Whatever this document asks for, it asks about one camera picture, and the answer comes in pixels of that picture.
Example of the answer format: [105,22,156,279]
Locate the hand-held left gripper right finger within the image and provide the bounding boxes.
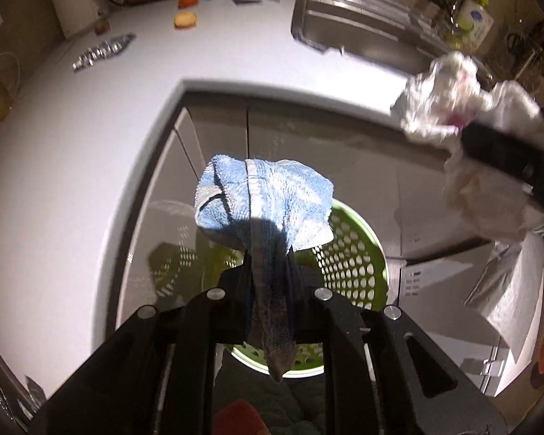
[294,263,511,435]

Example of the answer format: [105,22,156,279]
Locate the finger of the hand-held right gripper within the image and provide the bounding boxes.
[462,120,544,218]

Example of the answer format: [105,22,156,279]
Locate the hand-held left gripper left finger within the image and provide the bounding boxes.
[27,265,255,435]

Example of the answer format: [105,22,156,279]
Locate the green perforated plastic basket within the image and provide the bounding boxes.
[218,197,387,378]

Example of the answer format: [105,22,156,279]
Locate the white tissue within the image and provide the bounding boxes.
[390,52,544,242]

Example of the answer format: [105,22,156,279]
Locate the blue terry towel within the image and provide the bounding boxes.
[195,154,334,382]

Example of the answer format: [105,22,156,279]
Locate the dish soap bottle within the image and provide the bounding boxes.
[453,0,495,50]

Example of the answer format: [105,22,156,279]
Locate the glossy grey cabinet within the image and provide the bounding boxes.
[102,93,544,399]

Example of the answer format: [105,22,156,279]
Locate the stainless steel sink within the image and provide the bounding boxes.
[290,0,458,83]

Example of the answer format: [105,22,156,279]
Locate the silver blister pack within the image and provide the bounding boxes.
[71,34,137,72]

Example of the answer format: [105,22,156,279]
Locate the white electric kettle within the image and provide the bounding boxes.
[48,0,112,39]

